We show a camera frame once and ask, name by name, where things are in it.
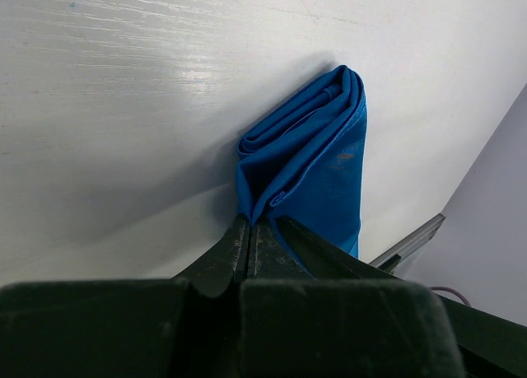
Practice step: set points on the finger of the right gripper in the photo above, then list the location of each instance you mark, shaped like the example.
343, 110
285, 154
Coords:
329, 254

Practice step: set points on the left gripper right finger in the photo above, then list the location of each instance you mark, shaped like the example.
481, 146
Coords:
337, 325

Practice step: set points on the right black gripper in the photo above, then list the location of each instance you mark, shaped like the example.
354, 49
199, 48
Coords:
484, 346

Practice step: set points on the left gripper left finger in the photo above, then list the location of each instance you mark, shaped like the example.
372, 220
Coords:
184, 326

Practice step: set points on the blue cloth napkin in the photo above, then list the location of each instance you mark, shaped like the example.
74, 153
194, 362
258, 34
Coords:
305, 160

